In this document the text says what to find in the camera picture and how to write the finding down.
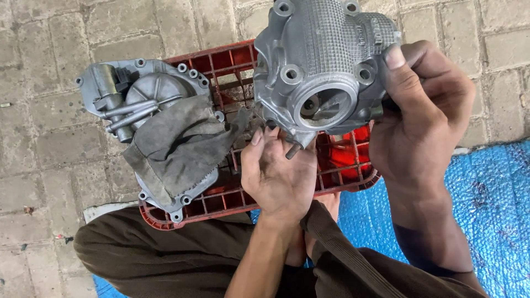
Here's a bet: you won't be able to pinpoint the person's right hand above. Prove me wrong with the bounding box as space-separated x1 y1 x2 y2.
369 41 477 199

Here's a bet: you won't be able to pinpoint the grey metal cylinder head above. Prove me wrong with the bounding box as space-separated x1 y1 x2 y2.
253 0 402 160

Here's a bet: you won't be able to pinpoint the grey dirty cloth rag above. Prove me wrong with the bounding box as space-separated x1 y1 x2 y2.
123 96 253 207

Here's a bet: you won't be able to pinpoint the person's foot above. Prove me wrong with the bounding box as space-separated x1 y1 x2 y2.
285 192 341 267

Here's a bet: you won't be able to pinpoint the grey metal engine cover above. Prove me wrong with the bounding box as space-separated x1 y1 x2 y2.
75 58 227 224

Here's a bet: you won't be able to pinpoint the blue bubble wrap sheet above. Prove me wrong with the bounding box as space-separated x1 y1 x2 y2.
92 140 530 298

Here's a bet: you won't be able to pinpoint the red plastic crate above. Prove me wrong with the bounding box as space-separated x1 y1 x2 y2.
139 39 381 231

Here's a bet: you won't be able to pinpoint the person's brown trousers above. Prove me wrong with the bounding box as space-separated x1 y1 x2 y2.
74 201 485 298

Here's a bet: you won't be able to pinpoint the person's left hand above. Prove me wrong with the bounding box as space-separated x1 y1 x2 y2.
240 126 319 221

